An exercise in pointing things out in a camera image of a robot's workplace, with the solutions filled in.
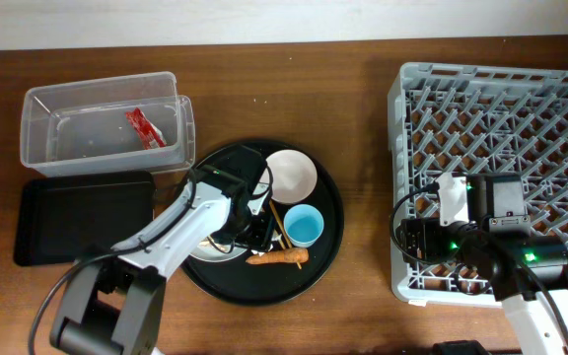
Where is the round black tray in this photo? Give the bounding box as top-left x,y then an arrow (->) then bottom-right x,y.
181,161 -> 344,306

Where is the clear plastic bin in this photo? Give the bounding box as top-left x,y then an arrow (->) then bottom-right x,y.
20,72 -> 196,177

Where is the pink bowl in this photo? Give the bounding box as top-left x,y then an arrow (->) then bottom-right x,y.
266,149 -> 318,205

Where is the light grey plate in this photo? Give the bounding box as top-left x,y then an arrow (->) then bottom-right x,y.
190,238 -> 247,263

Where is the orange carrot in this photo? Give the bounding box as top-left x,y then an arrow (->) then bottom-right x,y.
246,248 -> 310,265

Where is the black rectangular tray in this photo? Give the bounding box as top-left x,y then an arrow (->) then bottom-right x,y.
13,171 -> 156,266

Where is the light blue cup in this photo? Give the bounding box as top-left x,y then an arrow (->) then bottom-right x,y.
284,204 -> 324,248

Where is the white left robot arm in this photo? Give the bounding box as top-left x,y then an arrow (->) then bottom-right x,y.
27,163 -> 273,354

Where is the grey dishwasher rack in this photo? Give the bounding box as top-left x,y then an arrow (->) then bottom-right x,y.
387,61 -> 568,315

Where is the red wrapper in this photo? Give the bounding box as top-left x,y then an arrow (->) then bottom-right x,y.
125,107 -> 167,150

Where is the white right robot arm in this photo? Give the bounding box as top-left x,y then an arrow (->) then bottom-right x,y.
390,218 -> 568,354

